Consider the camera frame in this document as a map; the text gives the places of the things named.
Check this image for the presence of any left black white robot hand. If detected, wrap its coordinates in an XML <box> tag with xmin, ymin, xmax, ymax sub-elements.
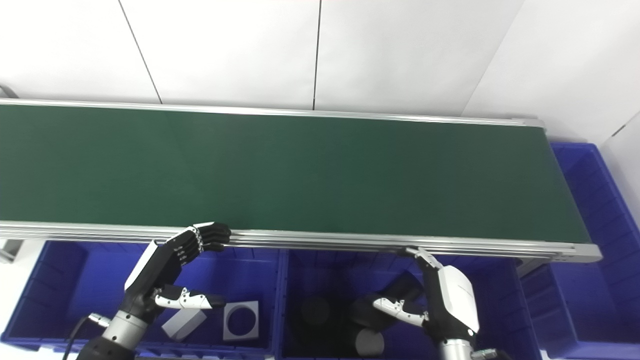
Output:
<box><xmin>122</xmin><ymin>221</ymin><xmax>232</xmax><ymax>321</ymax></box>

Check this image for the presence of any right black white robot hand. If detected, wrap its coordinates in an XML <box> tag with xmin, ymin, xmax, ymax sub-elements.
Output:
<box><xmin>372</xmin><ymin>246</ymin><xmax>481</xmax><ymax>347</ymax></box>

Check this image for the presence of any black block with cylinder part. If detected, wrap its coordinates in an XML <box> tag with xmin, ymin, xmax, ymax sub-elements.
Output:
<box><xmin>349</xmin><ymin>275</ymin><xmax>427</xmax><ymax>331</ymax></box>
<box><xmin>291</xmin><ymin>295</ymin><xmax>352</xmax><ymax>346</ymax></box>

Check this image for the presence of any blue plastic bin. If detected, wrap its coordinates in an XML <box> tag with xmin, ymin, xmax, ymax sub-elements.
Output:
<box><xmin>520</xmin><ymin>142</ymin><xmax>640</xmax><ymax>347</ymax></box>
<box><xmin>276</xmin><ymin>247</ymin><xmax>544</xmax><ymax>360</ymax></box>
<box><xmin>0</xmin><ymin>240</ymin><xmax>289</xmax><ymax>355</ymax></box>

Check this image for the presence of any white rectangular block part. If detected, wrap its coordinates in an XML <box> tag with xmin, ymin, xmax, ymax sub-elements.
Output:
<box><xmin>161</xmin><ymin>309</ymin><xmax>208</xmax><ymax>342</ymax></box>

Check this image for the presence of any grey cylinder part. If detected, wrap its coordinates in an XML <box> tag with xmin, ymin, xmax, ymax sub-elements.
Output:
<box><xmin>354</xmin><ymin>329</ymin><xmax>385</xmax><ymax>357</ymax></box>

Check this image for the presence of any green conveyor belt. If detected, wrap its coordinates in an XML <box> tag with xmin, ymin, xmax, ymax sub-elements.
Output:
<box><xmin>0</xmin><ymin>98</ymin><xmax>604</xmax><ymax>276</ymax></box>
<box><xmin>0</xmin><ymin>104</ymin><xmax>594</xmax><ymax>246</ymax></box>

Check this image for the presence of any white square plate with hole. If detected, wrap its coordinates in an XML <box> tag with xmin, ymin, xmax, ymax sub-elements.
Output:
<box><xmin>223</xmin><ymin>300</ymin><xmax>260</xmax><ymax>342</ymax></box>

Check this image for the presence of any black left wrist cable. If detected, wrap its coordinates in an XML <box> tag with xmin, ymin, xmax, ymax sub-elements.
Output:
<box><xmin>62</xmin><ymin>312</ymin><xmax>112</xmax><ymax>360</ymax></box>

